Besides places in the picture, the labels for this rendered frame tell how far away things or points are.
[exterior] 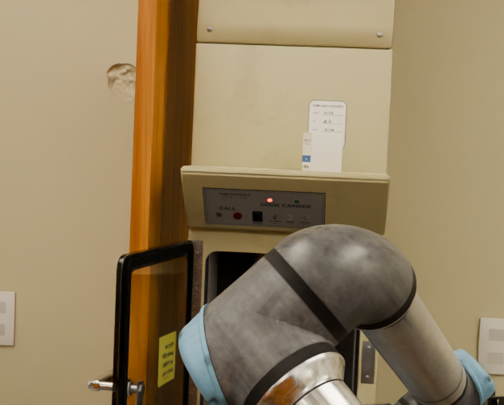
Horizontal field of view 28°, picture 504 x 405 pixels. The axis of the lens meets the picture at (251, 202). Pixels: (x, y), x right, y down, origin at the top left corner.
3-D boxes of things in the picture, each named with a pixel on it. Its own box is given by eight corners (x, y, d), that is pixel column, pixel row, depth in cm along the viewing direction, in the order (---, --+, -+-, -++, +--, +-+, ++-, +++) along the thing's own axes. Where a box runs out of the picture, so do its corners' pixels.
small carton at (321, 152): (301, 170, 160) (303, 132, 160) (331, 171, 161) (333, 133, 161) (309, 171, 156) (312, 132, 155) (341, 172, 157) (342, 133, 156)
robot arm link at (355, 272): (339, 158, 102) (458, 350, 139) (257, 230, 102) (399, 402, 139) (410, 224, 95) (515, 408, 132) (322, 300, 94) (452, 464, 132)
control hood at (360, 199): (187, 225, 166) (190, 165, 166) (384, 235, 164) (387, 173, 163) (176, 231, 155) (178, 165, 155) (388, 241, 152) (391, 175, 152)
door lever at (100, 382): (145, 384, 149) (146, 366, 149) (120, 398, 140) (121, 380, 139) (112, 381, 150) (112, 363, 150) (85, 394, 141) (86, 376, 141)
